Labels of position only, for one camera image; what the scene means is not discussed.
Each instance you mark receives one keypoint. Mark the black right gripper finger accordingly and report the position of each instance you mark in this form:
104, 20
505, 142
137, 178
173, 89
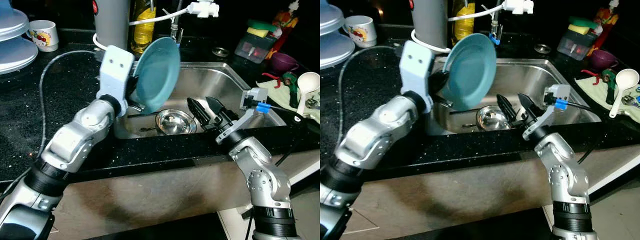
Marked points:
199, 113
527, 107
217, 110
507, 112

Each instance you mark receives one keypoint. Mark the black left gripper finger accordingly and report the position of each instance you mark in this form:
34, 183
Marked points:
138, 89
447, 84

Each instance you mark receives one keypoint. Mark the stainless steel bowl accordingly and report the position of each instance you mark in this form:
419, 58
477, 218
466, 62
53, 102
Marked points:
175, 124
490, 120

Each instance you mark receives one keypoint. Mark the teal plate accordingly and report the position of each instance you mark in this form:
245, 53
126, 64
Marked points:
472, 70
157, 75

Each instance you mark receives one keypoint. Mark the black chopstick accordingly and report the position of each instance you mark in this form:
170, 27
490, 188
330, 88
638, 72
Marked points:
465, 113
140, 116

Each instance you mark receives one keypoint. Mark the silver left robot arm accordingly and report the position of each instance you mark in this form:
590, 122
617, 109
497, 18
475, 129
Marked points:
380, 140
75, 140

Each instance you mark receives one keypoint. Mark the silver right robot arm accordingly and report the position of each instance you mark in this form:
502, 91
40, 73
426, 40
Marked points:
565, 175
260, 175

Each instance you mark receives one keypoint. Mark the white stacked kitchen appliance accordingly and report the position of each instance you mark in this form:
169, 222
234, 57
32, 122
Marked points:
15, 50
335, 47

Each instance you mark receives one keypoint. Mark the stainless steel sink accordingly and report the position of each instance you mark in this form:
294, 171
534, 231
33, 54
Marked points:
210, 82
530, 80

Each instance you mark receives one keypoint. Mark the pale green dish cloth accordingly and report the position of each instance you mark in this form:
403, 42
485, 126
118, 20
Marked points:
272, 92
592, 89

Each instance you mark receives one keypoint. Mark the round steel drain cap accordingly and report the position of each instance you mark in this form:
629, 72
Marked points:
542, 48
220, 51

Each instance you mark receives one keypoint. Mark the yellow cooking oil bottle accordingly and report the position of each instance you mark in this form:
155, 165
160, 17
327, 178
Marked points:
462, 22
143, 30

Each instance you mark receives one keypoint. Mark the grey cylinder water filter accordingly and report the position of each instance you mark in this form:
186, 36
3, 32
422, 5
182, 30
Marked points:
112, 25
430, 22

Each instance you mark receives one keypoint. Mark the clear plastic container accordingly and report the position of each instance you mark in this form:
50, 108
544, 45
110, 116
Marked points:
575, 47
252, 50

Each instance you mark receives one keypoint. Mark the purple cup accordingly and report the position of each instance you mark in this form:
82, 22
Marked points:
282, 62
604, 59

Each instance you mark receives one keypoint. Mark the white printed mug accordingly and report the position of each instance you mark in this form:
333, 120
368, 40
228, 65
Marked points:
362, 32
45, 37

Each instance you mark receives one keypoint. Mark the grey cabinet door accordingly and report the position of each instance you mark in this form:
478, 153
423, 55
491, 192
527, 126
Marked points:
150, 190
615, 167
305, 165
450, 190

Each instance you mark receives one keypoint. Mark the yellow green sponge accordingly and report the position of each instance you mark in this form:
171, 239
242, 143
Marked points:
262, 29
582, 25

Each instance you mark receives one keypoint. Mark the white rice spoon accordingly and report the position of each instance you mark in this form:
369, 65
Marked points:
627, 79
308, 82

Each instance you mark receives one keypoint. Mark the red yellow figure bottle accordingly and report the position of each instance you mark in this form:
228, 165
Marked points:
286, 22
607, 20

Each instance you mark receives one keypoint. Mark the black floor mat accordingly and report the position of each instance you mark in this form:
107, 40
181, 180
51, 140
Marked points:
475, 235
165, 232

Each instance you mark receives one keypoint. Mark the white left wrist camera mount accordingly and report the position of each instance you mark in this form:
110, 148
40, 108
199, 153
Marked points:
116, 65
417, 60

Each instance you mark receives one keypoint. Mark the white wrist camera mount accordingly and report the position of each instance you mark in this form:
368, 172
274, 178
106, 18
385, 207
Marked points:
417, 60
116, 65
559, 92
252, 97

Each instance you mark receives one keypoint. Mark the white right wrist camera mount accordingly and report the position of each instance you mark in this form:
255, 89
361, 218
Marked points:
559, 92
252, 97

